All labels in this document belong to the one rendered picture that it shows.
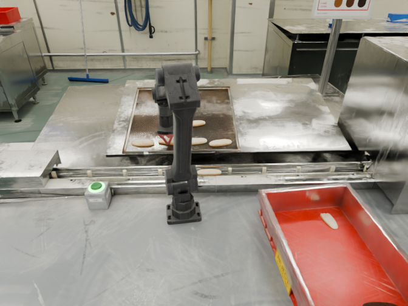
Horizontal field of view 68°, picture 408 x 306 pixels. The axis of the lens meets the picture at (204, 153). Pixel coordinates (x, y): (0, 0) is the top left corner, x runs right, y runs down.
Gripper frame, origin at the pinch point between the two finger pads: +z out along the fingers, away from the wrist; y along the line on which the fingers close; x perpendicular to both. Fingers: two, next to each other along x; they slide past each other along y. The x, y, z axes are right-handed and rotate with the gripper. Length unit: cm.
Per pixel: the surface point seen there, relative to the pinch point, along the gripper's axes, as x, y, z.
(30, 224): -40, 45, 2
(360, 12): 95, -84, -27
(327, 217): 61, 34, 0
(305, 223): 53, 36, 1
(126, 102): -26.5, -27.7, 1.7
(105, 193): -16.4, 33.5, -3.3
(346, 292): 60, 61, -3
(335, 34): 85, -83, -15
